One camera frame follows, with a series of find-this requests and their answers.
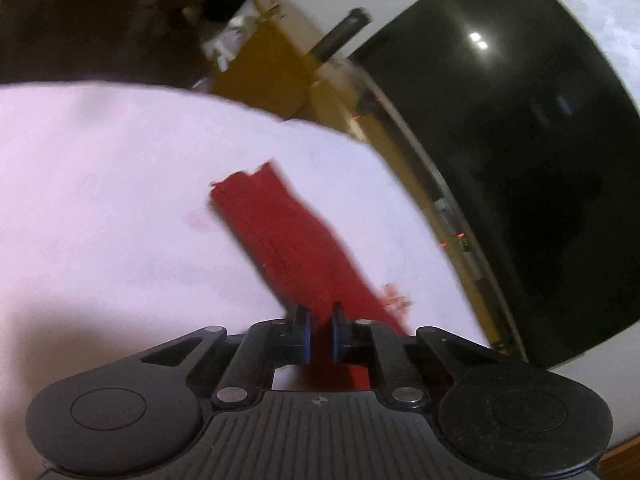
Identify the white crumpled bag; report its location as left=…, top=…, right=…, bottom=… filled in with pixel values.
left=202, top=15, right=261, bottom=72

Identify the wooden television stand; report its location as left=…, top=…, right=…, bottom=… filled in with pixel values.
left=309, top=55, right=528, bottom=361

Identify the red knitted sock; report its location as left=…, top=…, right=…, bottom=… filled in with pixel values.
left=209, top=157, right=416, bottom=392

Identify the grey set-top box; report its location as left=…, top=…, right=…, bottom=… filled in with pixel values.
left=432, top=197, right=483, bottom=281

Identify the white bed sheet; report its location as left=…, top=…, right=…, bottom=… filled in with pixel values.
left=0, top=82, right=493, bottom=480

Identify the black flat television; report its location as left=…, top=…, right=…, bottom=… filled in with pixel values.
left=347, top=0, right=640, bottom=368

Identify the dark brown furniture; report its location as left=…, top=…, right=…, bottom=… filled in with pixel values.
left=0, top=0, right=281, bottom=88

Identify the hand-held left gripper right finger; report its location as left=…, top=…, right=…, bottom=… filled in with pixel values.
left=327, top=302, right=501, bottom=411

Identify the black cylindrical object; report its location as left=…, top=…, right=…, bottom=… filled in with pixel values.
left=310, top=7, right=373, bottom=61

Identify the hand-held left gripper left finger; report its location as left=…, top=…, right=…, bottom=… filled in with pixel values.
left=141, top=302, right=315, bottom=408

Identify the brown cardboard box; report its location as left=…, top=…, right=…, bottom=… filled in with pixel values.
left=210, top=0, right=326, bottom=121

